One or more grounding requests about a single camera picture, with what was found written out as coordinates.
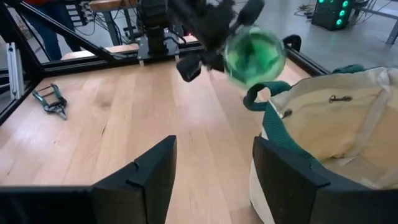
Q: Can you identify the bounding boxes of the black computer tower green lights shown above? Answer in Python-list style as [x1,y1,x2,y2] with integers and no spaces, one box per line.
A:
[311,0,356,32]

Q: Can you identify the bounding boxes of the black power strip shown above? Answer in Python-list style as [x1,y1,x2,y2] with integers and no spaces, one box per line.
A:
[64,1,91,28]

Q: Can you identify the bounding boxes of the beige green-trimmed gardening bag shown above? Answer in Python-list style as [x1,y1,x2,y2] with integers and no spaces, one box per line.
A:
[243,63,398,224]

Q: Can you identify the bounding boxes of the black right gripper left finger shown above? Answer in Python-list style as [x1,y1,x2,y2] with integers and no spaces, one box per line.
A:
[0,135,177,224]

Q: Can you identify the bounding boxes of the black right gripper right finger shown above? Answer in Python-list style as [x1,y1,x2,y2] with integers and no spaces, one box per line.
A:
[252,136,398,224]

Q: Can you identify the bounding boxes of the green-handled pruning shears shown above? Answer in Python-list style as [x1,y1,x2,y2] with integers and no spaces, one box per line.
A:
[32,83,68,121]

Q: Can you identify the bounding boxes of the person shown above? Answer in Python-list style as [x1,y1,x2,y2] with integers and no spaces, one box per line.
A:
[23,0,82,62]

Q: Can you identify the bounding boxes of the wooden top desk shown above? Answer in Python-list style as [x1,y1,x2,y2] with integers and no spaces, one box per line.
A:
[88,0,139,46]

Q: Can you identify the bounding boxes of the grey metal desk frame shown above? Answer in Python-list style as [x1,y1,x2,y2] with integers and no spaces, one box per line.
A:
[353,0,398,45]

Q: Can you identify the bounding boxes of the green spray bottle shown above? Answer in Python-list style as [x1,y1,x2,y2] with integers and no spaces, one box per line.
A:
[223,26,287,88]

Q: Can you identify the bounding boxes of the black table frame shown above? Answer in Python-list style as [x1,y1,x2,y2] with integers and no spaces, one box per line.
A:
[0,0,330,125]

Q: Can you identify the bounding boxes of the silver aluminium bracket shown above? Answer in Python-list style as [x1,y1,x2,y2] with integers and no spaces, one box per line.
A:
[6,42,25,101]

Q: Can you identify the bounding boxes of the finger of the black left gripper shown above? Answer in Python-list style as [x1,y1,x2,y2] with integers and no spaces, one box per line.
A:
[176,53,203,83]
[231,0,266,32]

